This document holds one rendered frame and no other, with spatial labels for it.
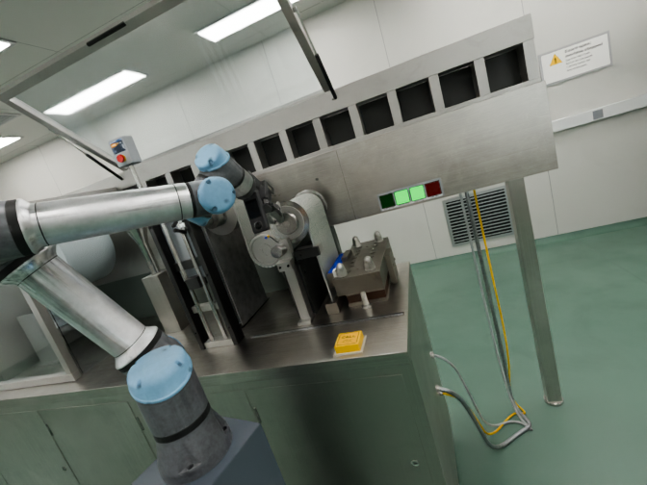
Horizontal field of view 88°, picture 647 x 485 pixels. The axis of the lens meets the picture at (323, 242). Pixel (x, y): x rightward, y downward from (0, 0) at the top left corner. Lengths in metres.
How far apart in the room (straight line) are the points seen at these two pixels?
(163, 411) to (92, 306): 0.26
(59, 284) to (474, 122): 1.29
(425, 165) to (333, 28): 2.73
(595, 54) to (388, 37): 1.77
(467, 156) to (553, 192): 2.64
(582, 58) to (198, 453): 3.89
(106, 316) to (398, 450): 0.85
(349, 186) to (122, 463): 1.41
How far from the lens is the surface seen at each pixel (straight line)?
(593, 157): 4.05
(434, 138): 1.37
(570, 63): 3.95
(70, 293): 0.85
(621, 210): 4.23
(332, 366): 0.96
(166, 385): 0.75
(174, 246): 1.24
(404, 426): 1.09
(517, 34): 1.44
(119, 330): 0.87
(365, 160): 1.38
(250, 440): 0.85
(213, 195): 0.71
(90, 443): 1.80
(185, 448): 0.81
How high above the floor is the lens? 1.39
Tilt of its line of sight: 12 degrees down
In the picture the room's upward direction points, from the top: 18 degrees counter-clockwise
